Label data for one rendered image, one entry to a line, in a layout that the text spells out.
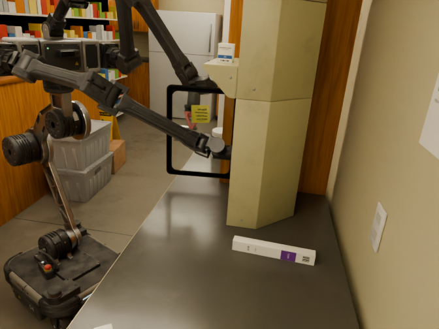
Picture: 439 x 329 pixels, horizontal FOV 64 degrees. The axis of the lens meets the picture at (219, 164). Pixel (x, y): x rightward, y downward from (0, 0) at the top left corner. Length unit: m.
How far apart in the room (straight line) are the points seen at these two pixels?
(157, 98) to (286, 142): 5.34
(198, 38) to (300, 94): 5.00
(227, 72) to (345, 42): 0.55
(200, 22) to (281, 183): 5.03
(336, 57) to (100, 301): 1.18
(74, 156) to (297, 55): 2.53
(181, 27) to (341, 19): 4.88
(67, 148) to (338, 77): 2.48
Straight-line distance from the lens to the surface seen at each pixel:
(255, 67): 1.12
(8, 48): 1.65
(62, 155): 3.42
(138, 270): 1.10
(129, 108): 1.27
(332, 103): 1.52
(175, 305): 0.99
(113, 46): 1.91
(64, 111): 1.82
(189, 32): 6.18
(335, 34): 1.49
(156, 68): 6.39
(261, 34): 1.11
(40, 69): 1.44
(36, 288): 2.24
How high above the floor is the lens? 1.63
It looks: 22 degrees down
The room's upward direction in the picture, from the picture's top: 4 degrees clockwise
